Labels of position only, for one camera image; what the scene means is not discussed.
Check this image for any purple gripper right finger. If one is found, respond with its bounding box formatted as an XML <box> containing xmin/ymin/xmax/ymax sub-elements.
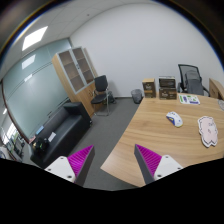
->
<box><xmin>134</xmin><ymin>144</ymin><xmax>182</xmax><ymax>184</ymax></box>

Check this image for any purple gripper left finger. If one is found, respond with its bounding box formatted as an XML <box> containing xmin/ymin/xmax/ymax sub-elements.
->
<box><xmin>46</xmin><ymin>145</ymin><xmax>95</xmax><ymax>186</ymax></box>

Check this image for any white computer mouse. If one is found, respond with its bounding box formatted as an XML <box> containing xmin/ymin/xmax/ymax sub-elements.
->
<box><xmin>166</xmin><ymin>111</ymin><xmax>183</xmax><ymax>127</ymax></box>

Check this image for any pink pig-shaped mouse pad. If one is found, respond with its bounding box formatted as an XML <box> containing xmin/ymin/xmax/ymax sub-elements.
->
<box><xmin>198</xmin><ymin>116</ymin><xmax>218</xmax><ymax>148</ymax></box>

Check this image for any white paper on sofa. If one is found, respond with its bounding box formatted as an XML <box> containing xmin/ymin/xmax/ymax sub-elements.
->
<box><xmin>48</xmin><ymin>132</ymin><xmax>56</xmax><ymax>142</ymax></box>

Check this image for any black leather sofa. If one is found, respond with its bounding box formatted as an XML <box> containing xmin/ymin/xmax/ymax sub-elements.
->
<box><xmin>30</xmin><ymin>102</ymin><xmax>92</xmax><ymax>169</ymax></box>

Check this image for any black bag on sofa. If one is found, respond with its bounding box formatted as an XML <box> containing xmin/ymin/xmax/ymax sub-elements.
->
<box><xmin>33</xmin><ymin>138</ymin><xmax>49</xmax><ymax>154</ymax></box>

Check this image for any wooden desk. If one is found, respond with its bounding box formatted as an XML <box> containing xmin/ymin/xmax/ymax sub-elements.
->
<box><xmin>100</xmin><ymin>77</ymin><xmax>224</xmax><ymax>188</ymax></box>

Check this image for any lower brown cardboard box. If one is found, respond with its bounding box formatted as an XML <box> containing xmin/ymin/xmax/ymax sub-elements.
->
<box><xmin>159</xmin><ymin>88</ymin><xmax>177</xmax><ymax>100</ymax></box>

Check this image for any green white leaflet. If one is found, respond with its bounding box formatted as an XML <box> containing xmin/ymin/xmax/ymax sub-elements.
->
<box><xmin>179</xmin><ymin>94</ymin><xmax>200</xmax><ymax>105</ymax></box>

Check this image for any grey waste bin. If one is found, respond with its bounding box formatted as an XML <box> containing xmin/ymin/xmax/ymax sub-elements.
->
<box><xmin>131</xmin><ymin>89</ymin><xmax>143</xmax><ymax>104</ymax></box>

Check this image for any black visitor chair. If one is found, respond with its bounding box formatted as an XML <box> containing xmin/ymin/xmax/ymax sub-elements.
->
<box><xmin>91</xmin><ymin>75</ymin><xmax>114</xmax><ymax>106</ymax></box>

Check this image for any small cardboard box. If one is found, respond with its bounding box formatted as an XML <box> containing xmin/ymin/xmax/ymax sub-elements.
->
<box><xmin>142</xmin><ymin>78</ymin><xmax>156</xmax><ymax>98</ymax></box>

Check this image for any upper dark cardboard box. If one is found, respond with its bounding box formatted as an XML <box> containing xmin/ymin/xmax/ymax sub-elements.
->
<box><xmin>159</xmin><ymin>76</ymin><xmax>176</xmax><ymax>88</ymax></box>

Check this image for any black mesh office chair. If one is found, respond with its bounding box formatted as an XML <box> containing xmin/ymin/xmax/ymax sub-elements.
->
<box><xmin>177</xmin><ymin>64</ymin><xmax>209</xmax><ymax>95</ymax></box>

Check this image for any wooden glass-door cabinet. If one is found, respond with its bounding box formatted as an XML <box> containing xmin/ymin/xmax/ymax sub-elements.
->
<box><xmin>52</xmin><ymin>47</ymin><xmax>97</xmax><ymax>116</ymax></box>

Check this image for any ceiling light panel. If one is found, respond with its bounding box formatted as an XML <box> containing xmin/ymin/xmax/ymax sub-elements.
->
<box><xmin>22</xmin><ymin>26</ymin><xmax>48</xmax><ymax>51</ymax></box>

